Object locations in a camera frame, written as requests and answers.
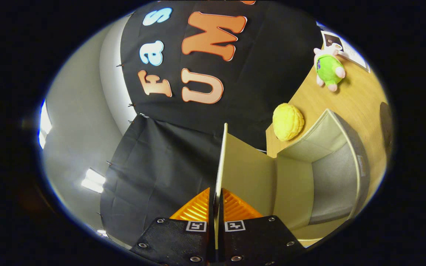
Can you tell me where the grey fabric storage box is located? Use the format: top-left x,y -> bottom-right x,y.
213,108 -> 371,249

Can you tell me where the green and white plush toy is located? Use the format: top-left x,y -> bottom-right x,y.
314,44 -> 346,92

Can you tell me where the brown fuzzy slipper shoe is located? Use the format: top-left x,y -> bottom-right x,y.
379,102 -> 394,149

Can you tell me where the black backdrop cloth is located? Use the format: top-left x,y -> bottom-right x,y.
100,0 -> 324,246

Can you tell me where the yellow plush ball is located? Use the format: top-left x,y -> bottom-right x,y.
272,103 -> 305,141

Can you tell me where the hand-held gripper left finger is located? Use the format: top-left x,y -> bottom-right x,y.
130,187 -> 215,265

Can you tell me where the ceiling light panel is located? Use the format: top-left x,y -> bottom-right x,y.
38,100 -> 53,148
81,168 -> 106,193

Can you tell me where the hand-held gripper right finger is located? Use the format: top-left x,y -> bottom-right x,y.
219,188 -> 307,266

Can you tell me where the white book with portrait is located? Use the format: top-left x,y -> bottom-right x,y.
320,30 -> 371,72

